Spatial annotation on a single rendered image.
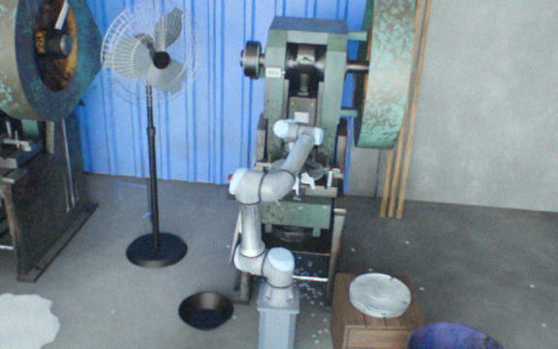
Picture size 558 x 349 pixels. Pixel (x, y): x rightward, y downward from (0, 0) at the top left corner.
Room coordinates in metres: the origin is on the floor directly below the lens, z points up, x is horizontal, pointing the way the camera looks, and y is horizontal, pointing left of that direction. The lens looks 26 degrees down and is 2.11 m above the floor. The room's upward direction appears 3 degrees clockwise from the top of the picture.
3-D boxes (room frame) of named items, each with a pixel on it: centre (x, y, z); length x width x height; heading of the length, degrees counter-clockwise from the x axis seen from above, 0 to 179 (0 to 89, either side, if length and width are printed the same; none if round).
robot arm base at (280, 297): (2.13, -0.04, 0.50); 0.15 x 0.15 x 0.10
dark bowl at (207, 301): (2.48, 0.34, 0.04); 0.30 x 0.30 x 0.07
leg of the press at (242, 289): (3.08, 0.14, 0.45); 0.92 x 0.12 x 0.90; 176
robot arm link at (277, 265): (2.14, -0.04, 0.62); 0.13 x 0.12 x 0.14; 70
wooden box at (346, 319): (2.29, -0.53, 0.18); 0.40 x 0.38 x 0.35; 3
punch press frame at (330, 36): (3.07, -0.13, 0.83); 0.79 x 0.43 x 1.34; 176
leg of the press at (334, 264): (3.05, -0.40, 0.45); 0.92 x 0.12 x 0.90; 176
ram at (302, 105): (2.88, -0.12, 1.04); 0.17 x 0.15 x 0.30; 176
